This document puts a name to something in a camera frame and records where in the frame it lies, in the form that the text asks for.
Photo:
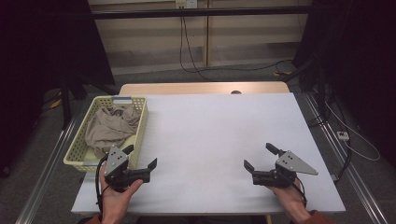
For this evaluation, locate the white power strip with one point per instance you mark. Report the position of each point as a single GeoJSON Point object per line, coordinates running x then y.
{"type": "Point", "coordinates": [343, 135]}

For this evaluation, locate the white table mat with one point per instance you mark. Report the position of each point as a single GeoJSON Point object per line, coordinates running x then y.
{"type": "Point", "coordinates": [202, 140]}

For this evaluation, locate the black curtain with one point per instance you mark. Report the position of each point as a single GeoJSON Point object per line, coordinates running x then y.
{"type": "Point", "coordinates": [358, 62]}
{"type": "Point", "coordinates": [37, 62]}

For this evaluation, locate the person's left hand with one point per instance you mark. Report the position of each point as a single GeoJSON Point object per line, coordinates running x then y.
{"type": "Point", "coordinates": [115, 202]}

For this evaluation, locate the aluminium floor rail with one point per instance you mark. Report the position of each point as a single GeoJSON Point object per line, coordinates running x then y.
{"type": "Point", "coordinates": [348, 168]}
{"type": "Point", "coordinates": [46, 174]}

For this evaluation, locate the white wall socket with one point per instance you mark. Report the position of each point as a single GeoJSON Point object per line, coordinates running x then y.
{"type": "Point", "coordinates": [186, 3]}

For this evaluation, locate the black metal stand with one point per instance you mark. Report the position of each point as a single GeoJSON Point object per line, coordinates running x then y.
{"type": "Point", "coordinates": [66, 102]}
{"type": "Point", "coordinates": [320, 90]}

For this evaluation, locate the pale yellow perforated plastic basket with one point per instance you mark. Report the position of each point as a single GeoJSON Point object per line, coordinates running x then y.
{"type": "Point", "coordinates": [141, 124]}

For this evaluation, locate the person's right hand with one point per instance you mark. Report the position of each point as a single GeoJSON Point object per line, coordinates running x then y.
{"type": "Point", "coordinates": [291, 199]}

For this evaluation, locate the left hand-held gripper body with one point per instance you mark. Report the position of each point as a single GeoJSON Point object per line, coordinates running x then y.
{"type": "Point", "coordinates": [115, 161]}

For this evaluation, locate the black horizontal bar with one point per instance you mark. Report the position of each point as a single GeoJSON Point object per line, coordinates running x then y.
{"type": "Point", "coordinates": [202, 12]}

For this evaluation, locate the beige cloth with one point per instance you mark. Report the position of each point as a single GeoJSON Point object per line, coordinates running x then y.
{"type": "Point", "coordinates": [109, 127]}

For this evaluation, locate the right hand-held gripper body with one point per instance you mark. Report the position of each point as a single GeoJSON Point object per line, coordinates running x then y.
{"type": "Point", "coordinates": [291, 163]}

